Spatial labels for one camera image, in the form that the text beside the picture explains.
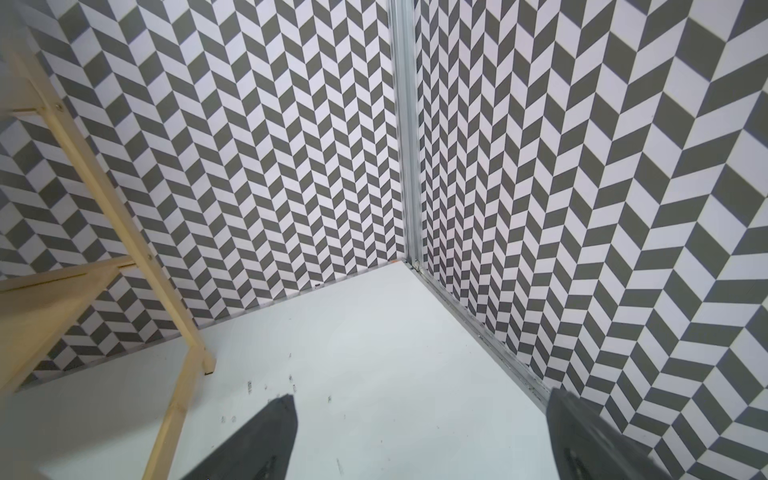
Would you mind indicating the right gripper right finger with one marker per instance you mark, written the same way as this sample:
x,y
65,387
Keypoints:
x,y
585,446

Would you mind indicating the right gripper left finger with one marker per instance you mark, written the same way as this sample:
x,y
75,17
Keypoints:
x,y
260,449

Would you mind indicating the bamboo three-tier shelf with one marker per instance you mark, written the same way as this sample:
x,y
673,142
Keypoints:
x,y
37,310

